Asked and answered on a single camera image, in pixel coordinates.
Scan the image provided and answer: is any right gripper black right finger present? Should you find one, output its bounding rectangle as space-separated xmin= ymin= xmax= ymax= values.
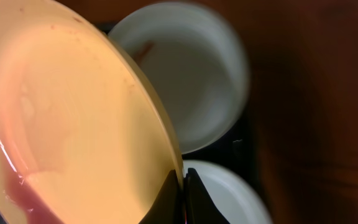
xmin=184 ymin=168 xmax=229 ymax=224

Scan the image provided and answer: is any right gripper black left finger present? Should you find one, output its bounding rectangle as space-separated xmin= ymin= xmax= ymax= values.
xmin=139 ymin=170 xmax=184 ymax=224

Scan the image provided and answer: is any yellow plate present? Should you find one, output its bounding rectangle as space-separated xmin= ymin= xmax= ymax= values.
xmin=0 ymin=0 xmax=183 ymax=223

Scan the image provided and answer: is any round black serving tray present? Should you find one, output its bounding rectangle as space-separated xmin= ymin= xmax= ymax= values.
xmin=0 ymin=22 xmax=259 ymax=223

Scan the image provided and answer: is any near mint green plate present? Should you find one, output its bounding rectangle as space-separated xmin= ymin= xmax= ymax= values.
xmin=183 ymin=160 xmax=272 ymax=224

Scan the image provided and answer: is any mint green plate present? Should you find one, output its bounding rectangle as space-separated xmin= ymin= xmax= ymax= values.
xmin=183 ymin=160 xmax=272 ymax=224
xmin=108 ymin=2 xmax=250 ymax=154

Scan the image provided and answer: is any far mint green plate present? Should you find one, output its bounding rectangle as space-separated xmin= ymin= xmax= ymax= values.
xmin=108 ymin=2 xmax=250 ymax=154

